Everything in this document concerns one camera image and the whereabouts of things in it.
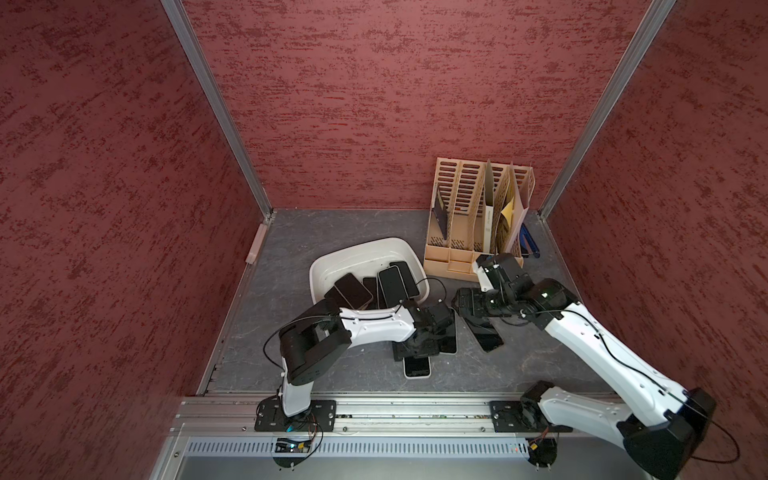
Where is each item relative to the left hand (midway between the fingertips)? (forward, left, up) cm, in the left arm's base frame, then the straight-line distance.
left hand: (418, 358), depth 83 cm
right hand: (+7, -12, +16) cm, 22 cm away
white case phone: (-3, +1, +1) cm, 3 cm away
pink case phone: (+20, +20, +2) cm, 29 cm away
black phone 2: (+8, -21, -1) cm, 23 cm away
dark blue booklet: (+53, -11, +5) cm, 55 cm away
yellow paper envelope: (+34, -26, +26) cm, 50 cm away
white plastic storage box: (+33, +17, +1) cm, 37 cm away
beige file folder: (+41, -22, +27) cm, 53 cm away
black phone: (-1, -6, +15) cm, 16 cm away
